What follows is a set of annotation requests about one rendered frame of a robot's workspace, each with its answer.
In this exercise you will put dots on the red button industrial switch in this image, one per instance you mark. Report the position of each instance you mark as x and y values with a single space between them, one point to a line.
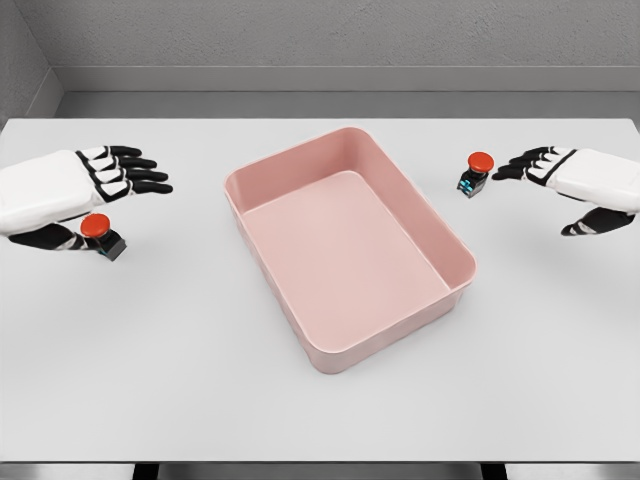
102 235
476 172

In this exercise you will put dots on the pink rectangular plastic basket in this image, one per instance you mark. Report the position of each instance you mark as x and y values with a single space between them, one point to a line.
350 250

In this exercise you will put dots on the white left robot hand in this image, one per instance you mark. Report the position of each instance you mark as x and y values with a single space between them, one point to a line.
45 185

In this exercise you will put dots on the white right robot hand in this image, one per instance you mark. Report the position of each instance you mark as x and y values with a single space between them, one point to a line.
585 172

